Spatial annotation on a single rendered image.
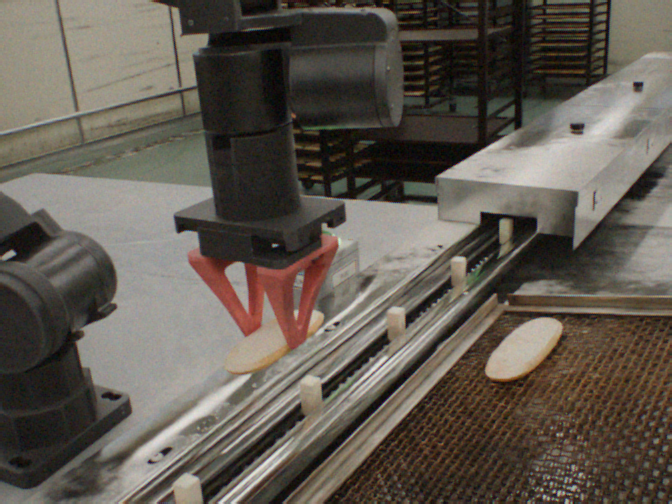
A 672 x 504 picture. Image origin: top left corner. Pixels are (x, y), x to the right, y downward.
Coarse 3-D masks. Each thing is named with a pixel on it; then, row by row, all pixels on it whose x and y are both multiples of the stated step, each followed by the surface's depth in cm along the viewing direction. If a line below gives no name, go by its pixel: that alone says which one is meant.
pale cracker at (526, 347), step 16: (544, 320) 57; (512, 336) 55; (528, 336) 54; (544, 336) 54; (496, 352) 53; (512, 352) 53; (528, 352) 52; (544, 352) 53; (496, 368) 51; (512, 368) 51; (528, 368) 51
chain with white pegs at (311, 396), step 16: (512, 224) 91; (464, 272) 80; (448, 288) 80; (432, 304) 77; (400, 320) 69; (416, 320) 74; (304, 384) 58; (320, 384) 59; (336, 384) 63; (304, 400) 58; (320, 400) 59; (304, 416) 59; (176, 480) 48; (192, 480) 48; (224, 480) 52; (176, 496) 48; (192, 496) 47; (208, 496) 50
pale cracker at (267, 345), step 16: (272, 320) 54; (320, 320) 55; (256, 336) 52; (272, 336) 52; (240, 352) 50; (256, 352) 50; (272, 352) 50; (288, 352) 51; (240, 368) 49; (256, 368) 49
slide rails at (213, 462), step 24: (504, 216) 98; (480, 240) 90; (480, 264) 83; (432, 288) 78; (456, 288) 77; (384, 312) 73; (408, 312) 73; (432, 312) 72; (360, 336) 69; (408, 336) 68; (336, 360) 65; (384, 360) 64; (264, 408) 58; (288, 408) 58; (240, 432) 56; (264, 432) 56; (288, 432) 55; (216, 456) 53; (264, 456) 53; (240, 480) 50
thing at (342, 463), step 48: (480, 336) 59; (576, 336) 55; (432, 384) 52; (480, 384) 51; (528, 384) 50; (576, 384) 49; (624, 384) 47; (384, 432) 47; (432, 432) 47; (480, 432) 45; (576, 432) 43; (336, 480) 43; (384, 480) 43; (432, 480) 42
